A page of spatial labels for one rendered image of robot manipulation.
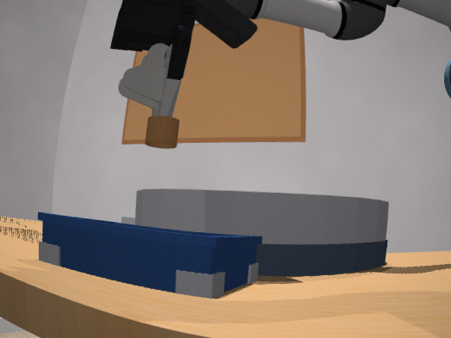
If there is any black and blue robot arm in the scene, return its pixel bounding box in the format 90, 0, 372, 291
194, 0, 451, 48

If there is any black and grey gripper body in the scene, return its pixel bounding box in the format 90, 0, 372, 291
110, 0, 196, 52

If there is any bronze bushing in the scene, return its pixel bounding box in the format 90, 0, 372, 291
145, 115, 179, 149

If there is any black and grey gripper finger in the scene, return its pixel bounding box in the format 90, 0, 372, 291
118, 55, 158, 116
123, 15, 194, 117

